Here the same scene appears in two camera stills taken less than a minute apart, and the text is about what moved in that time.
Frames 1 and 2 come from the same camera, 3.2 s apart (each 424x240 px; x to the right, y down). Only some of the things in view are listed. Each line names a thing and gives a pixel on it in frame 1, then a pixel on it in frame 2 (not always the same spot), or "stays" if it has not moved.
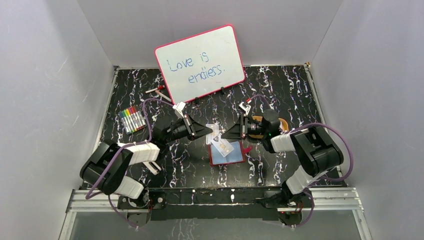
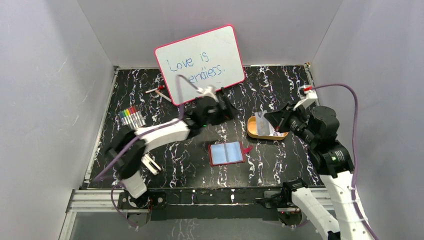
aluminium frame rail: x=336 y=199 stays
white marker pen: x=163 y=96 stays
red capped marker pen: x=159 y=87 stays
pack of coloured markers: x=132 y=119 stays
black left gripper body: x=191 y=127 → x=222 y=108
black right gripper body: x=246 y=127 → x=293 y=120
